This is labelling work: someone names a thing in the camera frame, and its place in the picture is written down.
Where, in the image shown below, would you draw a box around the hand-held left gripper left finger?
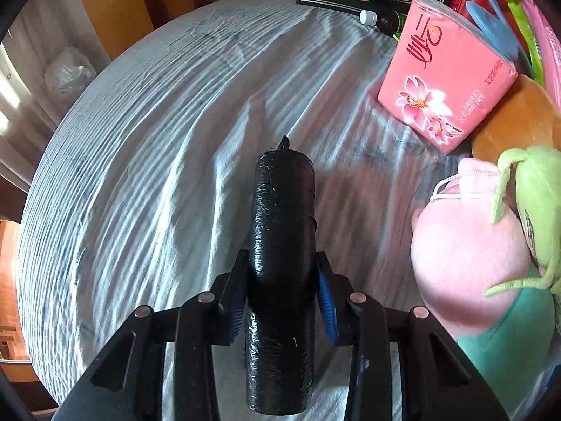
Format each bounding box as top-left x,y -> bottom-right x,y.
57,250 -> 250,421

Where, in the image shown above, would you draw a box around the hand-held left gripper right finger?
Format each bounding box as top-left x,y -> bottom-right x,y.
313,252 -> 511,421

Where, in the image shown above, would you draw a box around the black trash bag roll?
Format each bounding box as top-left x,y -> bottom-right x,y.
243,136 -> 318,416

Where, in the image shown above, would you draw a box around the pink pig plush teal dress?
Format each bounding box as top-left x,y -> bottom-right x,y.
410,158 -> 561,404

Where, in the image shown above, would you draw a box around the brown wooden furniture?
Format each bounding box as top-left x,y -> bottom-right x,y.
0,219 -> 58,408

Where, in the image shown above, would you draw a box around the light green frog plush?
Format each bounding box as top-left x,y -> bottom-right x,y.
484,145 -> 561,299

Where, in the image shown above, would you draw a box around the pink tissue pack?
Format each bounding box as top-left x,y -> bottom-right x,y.
377,0 -> 518,155

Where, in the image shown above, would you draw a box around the orange plush toy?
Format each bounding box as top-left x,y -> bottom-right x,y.
471,74 -> 561,167

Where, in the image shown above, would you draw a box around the clear plastic bag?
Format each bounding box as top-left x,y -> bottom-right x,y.
44,48 -> 97,101

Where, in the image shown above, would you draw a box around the small white-capped bottle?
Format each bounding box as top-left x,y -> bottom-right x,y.
359,9 -> 410,40

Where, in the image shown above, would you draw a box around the beige curtain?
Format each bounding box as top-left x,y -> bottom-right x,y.
0,22 -> 58,194

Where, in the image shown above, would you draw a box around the colourful plastic hangers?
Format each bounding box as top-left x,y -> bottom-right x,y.
465,0 -> 527,60

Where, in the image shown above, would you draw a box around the pink packet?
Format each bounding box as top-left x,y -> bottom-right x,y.
519,0 -> 561,101

